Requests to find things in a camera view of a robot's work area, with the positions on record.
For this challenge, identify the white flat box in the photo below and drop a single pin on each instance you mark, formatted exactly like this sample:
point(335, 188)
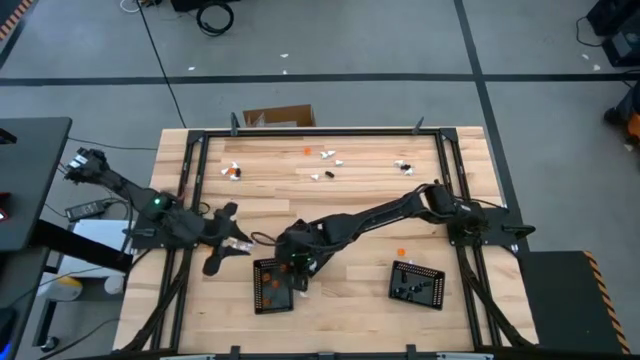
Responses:
point(100, 235)

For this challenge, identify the yellow and white object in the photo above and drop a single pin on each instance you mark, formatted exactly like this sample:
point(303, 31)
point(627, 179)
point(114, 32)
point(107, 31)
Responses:
point(62, 289)

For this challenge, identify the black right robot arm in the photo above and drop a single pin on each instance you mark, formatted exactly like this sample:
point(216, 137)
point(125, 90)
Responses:
point(380, 217)

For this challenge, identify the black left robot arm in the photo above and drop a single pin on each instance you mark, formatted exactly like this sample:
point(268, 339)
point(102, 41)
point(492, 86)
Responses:
point(125, 187)

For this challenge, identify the black and orange machine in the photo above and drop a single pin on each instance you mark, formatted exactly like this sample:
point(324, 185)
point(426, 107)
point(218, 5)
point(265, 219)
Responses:
point(634, 125)

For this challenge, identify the black rolling stand base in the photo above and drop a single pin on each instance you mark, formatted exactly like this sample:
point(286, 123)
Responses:
point(44, 320)

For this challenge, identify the black desk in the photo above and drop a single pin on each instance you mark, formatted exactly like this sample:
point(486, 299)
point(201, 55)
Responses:
point(30, 175)

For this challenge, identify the black power adapter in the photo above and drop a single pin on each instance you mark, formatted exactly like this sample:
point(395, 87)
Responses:
point(85, 211)

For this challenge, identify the black cabinet with hazard stripe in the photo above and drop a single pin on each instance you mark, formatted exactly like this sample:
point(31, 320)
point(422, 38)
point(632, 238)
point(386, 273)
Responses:
point(560, 300)

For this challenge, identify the black equipment case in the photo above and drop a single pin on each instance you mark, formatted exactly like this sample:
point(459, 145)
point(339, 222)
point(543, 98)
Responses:
point(620, 45)

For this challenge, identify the brown cardboard box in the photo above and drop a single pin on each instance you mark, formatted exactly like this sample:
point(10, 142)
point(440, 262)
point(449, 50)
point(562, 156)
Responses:
point(295, 116)

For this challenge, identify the white round object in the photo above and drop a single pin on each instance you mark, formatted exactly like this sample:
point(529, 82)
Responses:
point(114, 285)

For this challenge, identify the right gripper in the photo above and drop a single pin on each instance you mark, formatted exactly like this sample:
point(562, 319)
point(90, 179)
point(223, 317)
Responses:
point(302, 245)

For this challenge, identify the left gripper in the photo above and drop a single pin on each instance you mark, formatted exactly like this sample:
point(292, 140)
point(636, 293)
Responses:
point(200, 229)

